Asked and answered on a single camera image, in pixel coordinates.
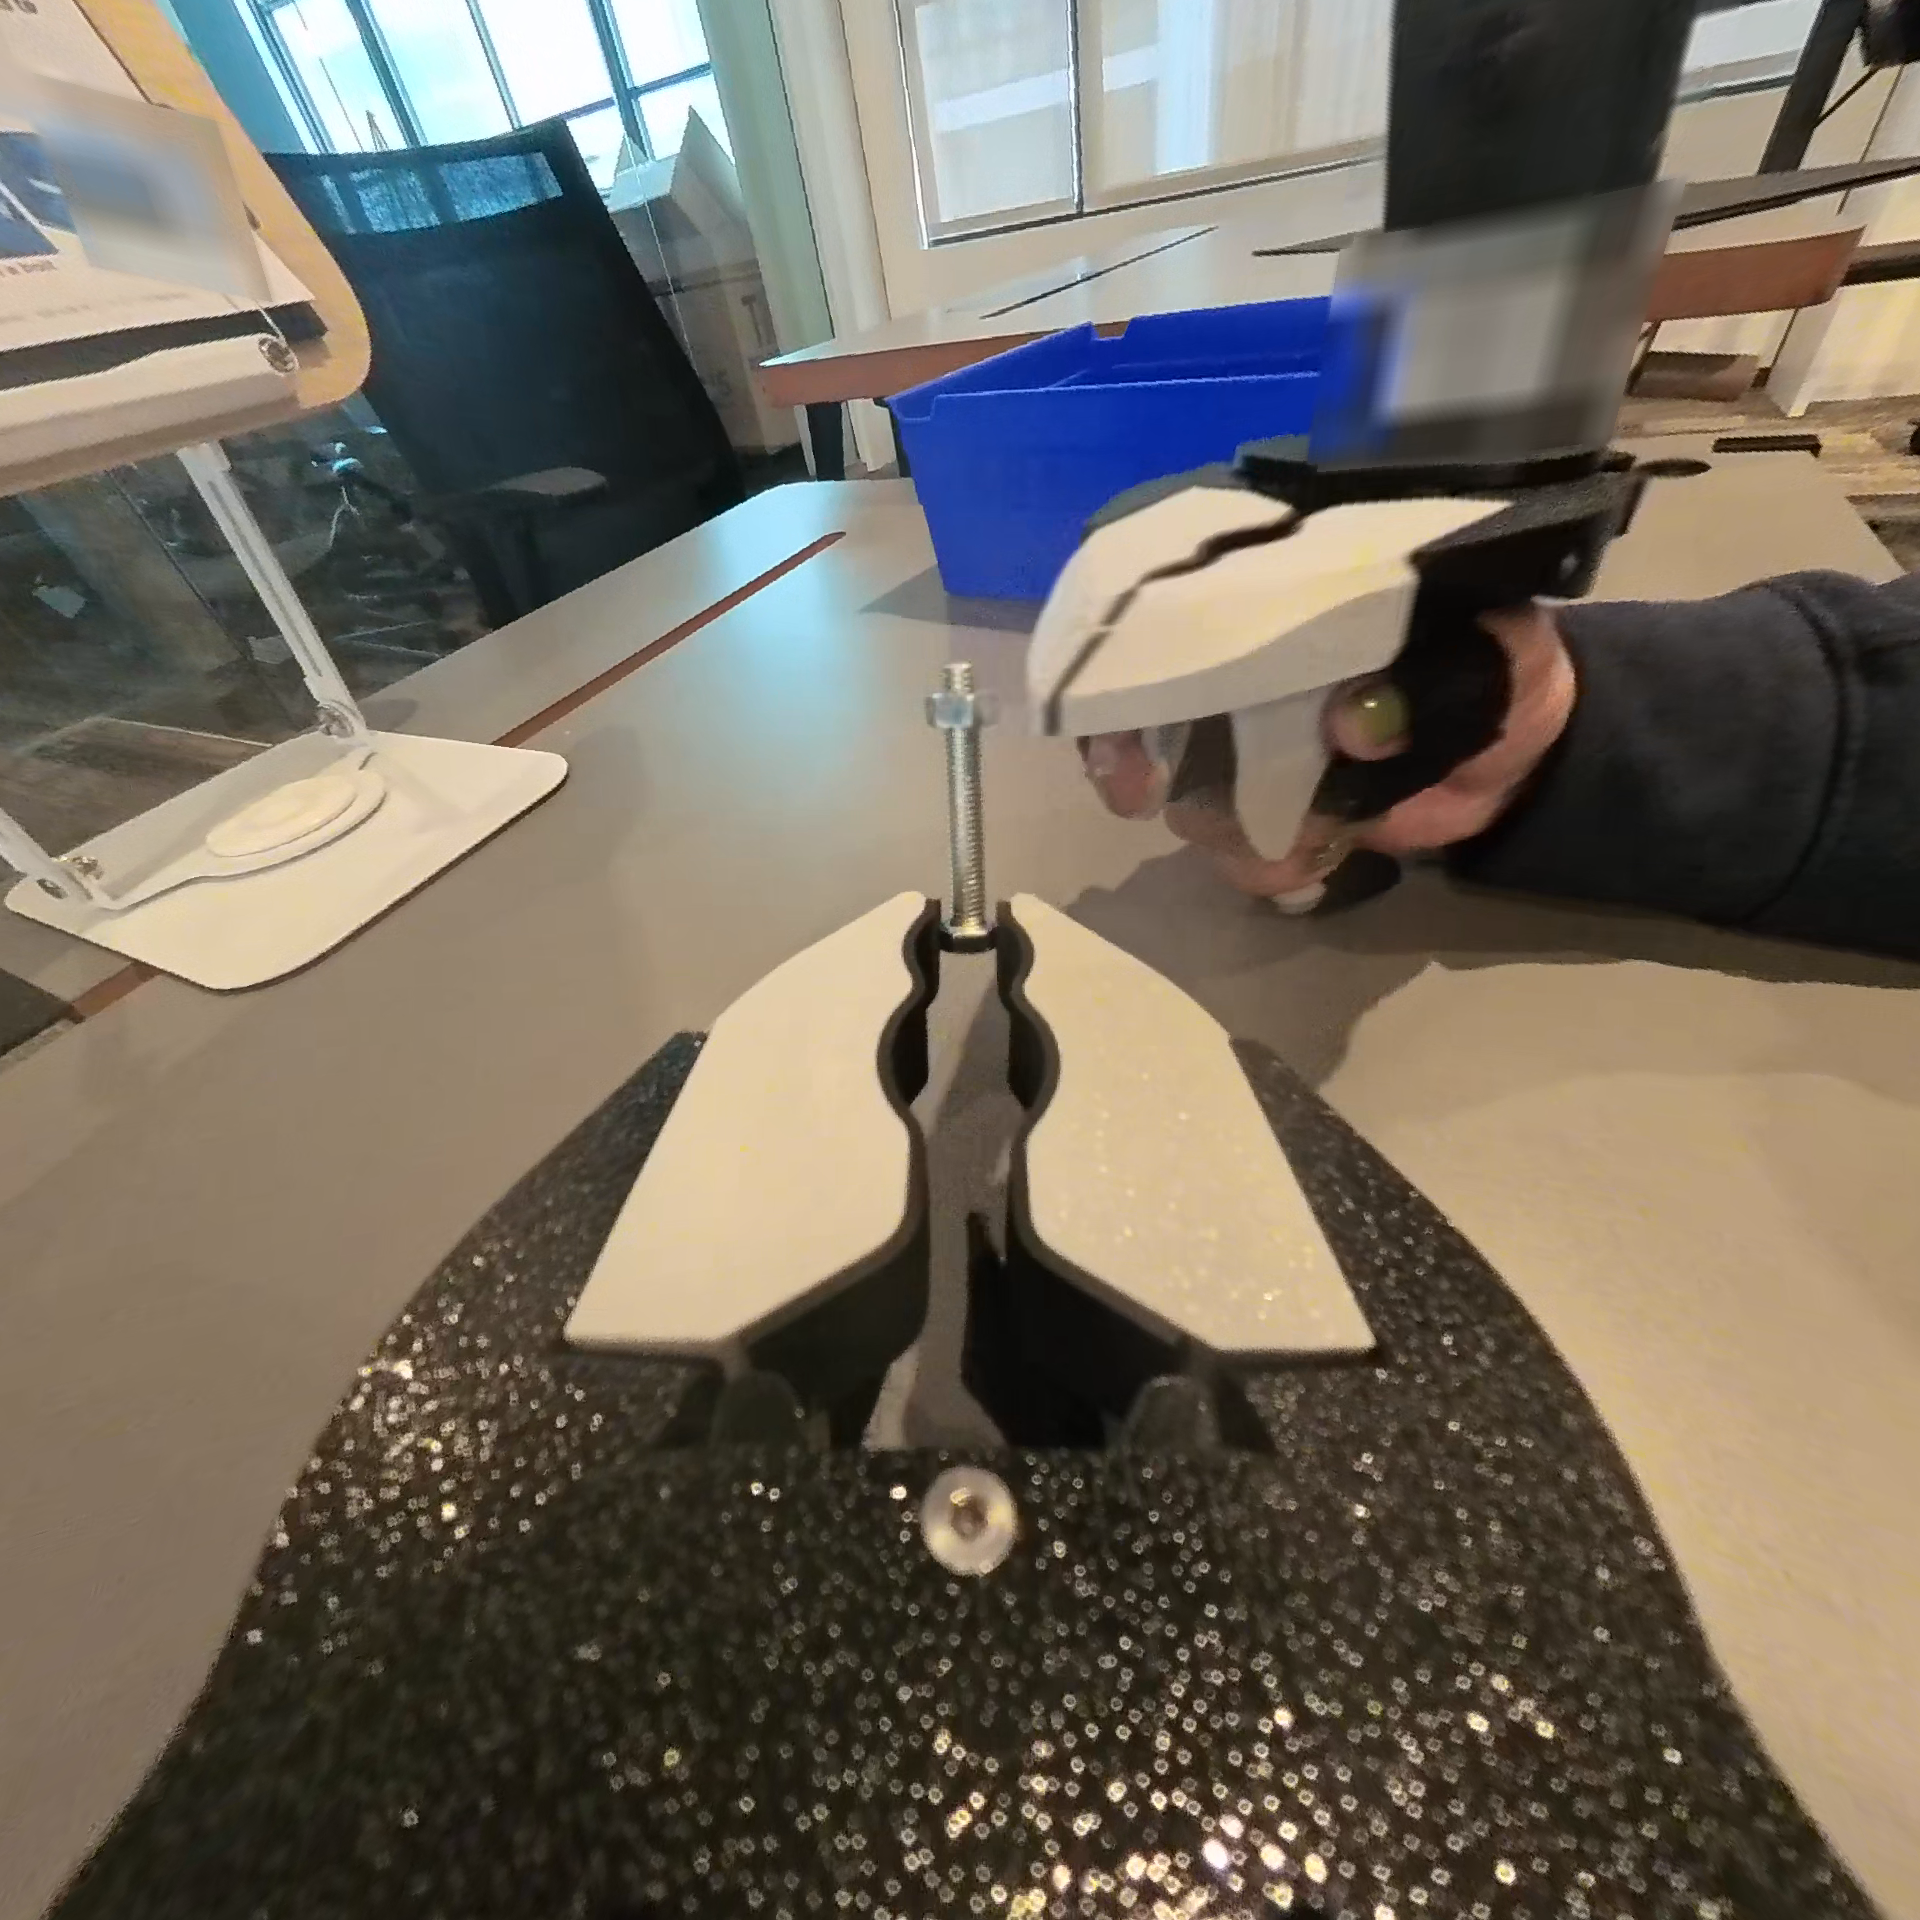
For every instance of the white instruction sheet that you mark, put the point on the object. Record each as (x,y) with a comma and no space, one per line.
(151,316)

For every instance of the dark framed window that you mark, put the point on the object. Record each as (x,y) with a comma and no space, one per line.
(500,56)

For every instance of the silver steel bolt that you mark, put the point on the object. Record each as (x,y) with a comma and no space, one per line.
(962,811)

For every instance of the black mesh office chair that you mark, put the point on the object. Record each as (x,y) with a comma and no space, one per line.
(510,345)

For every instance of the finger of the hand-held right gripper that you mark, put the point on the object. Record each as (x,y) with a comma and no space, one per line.
(1141,543)
(1273,629)

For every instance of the silver hex nut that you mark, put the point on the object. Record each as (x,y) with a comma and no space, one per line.
(957,708)

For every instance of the cardboard box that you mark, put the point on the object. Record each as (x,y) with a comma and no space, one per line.
(699,272)

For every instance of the person's right hand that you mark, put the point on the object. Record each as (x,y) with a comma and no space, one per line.
(1539,719)

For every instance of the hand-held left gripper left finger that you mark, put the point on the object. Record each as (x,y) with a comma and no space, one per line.
(765,1159)

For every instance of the white framed window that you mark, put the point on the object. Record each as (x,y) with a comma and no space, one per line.
(1141,103)

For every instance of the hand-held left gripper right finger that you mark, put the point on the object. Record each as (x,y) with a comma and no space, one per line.
(1169,1167)

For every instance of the grey table with brown edge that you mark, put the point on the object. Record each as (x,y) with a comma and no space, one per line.
(962,323)

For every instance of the blue plastic bin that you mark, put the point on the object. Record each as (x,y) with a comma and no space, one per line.
(1020,467)

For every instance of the person's right forearm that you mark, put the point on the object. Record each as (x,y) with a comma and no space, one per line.
(1728,747)

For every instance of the white wooden document stand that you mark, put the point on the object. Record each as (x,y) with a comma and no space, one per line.
(438,811)

